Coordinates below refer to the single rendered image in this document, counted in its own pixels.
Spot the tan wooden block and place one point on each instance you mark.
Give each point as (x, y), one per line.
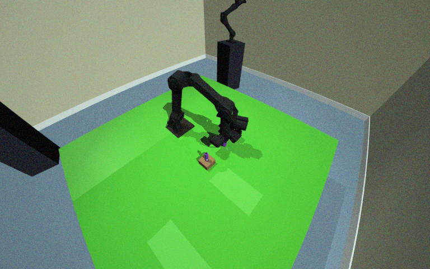
(207, 164)

